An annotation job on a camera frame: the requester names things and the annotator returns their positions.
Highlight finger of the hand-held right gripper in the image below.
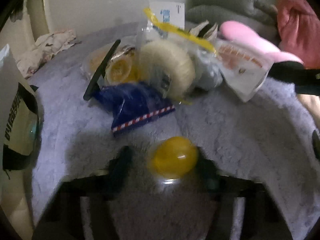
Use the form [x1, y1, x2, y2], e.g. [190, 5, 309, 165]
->
[269, 60, 320, 86]
[296, 84, 320, 96]

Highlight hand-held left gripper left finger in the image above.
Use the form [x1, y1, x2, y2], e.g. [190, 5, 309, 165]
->
[32, 145, 134, 240]

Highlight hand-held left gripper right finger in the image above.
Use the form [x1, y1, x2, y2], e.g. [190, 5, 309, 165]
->
[196, 158, 293, 240]

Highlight yellow plastic cup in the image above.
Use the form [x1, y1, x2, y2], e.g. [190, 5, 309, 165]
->
[147, 136, 200, 180]

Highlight person's right forearm pink sleeve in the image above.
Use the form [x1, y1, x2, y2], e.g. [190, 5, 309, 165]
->
[219, 21, 304, 67]

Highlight pink garment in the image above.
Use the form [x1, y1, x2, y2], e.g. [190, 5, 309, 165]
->
[276, 0, 320, 69]

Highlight blue snack packet striped edge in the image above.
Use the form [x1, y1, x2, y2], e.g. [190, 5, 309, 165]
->
[94, 81, 176, 137]

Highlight light blue cloth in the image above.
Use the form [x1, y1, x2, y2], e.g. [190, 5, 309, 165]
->
[192, 47, 224, 91]

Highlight green pillow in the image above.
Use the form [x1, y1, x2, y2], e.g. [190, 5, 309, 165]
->
[185, 0, 279, 27]

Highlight grey white crumpled packaging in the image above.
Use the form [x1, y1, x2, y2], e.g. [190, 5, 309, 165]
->
[189, 20, 220, 43]

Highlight black comb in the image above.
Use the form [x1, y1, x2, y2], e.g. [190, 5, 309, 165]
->
[83, 39, 121, 102]

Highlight clear round container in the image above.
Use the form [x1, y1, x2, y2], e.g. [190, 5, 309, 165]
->
[81, 42, 118, 80]

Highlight yellow plastic strip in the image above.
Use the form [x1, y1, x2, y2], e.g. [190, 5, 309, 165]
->
[143, 7, 217, 55]

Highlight silver foil wrapper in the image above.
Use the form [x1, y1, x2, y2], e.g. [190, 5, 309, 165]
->
[111, 44, 137, 62]

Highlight white box blue print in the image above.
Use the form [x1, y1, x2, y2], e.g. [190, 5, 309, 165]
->
[149, 1, 185, 32]

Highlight floral pink cloth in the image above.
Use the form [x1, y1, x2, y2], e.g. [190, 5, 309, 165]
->
[15, 29, 80, 78]

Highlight beige tote bag black straps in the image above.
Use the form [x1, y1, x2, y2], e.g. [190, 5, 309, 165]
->
[2, 81, 42, 172]

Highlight cream foam ring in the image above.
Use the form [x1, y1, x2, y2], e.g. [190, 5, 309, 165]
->
[139, 40, 196, 98]

